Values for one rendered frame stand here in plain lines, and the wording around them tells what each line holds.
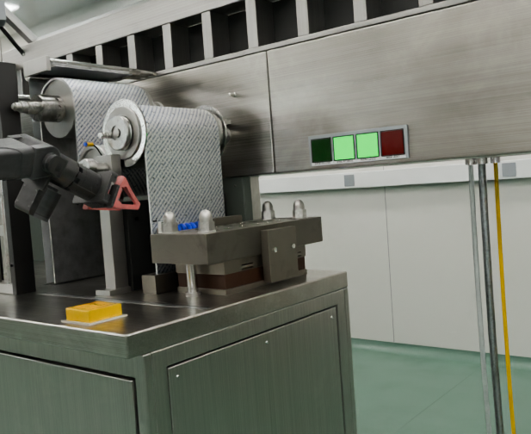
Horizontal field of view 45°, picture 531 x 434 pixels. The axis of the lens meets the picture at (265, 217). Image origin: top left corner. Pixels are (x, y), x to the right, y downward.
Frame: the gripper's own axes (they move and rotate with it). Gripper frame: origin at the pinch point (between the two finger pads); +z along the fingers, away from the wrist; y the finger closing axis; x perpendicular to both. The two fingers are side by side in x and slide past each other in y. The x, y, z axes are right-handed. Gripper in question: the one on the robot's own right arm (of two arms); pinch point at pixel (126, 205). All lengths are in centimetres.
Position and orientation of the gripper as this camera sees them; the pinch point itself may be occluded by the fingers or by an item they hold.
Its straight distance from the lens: 133.3
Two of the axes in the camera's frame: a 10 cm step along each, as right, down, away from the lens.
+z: 6.0, 3.8, 7.0
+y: 7.7, -0.2, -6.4
